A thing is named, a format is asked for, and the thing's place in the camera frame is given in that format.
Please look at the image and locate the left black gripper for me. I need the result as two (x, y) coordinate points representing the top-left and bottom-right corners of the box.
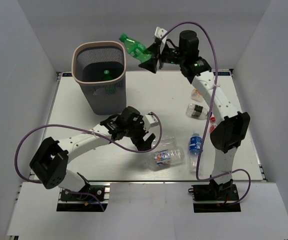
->
(124, 115), (156, 152)

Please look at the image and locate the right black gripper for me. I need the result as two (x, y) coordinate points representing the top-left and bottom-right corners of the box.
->
(139, 41), (186, 74)

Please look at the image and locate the green plastic bottle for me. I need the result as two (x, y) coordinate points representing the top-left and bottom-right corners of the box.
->
(119, 33), (152, 63)
(93, 69), (116, 96)

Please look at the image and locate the clear unlabeled plastic bottle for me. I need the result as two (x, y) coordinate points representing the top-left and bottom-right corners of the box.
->
(151, 136), (177, 151)

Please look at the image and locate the clear bottle orange blue label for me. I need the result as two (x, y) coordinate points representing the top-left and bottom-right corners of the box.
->
(145, 147), (185, 171)

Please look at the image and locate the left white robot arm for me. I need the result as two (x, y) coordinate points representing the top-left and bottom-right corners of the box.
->
(29, 106), (160, 200)

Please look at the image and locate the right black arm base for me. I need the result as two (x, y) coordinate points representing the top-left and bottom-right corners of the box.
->
(187, 184), (241, 213)

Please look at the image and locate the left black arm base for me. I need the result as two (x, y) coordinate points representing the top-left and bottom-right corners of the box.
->
(56, 182), (110, 213)

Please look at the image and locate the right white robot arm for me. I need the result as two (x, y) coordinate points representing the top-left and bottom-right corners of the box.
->
(139, 28), (250, 200)

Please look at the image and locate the grey mesh waste bin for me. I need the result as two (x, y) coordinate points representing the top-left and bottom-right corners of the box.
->
(71, 41), (127, 115)

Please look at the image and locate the clear bottle black label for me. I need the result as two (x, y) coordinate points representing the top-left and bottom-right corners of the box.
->
(186, 103), (208, 120)

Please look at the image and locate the small bottle yellow cap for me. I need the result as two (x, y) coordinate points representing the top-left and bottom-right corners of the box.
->
(190, 88), (204, 103)

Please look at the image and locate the clear bottle red label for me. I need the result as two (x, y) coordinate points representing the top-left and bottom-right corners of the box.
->
(208, 116), (217, 133)

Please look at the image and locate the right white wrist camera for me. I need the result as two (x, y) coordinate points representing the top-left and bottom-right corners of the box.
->
(153, 26), (168, 40)

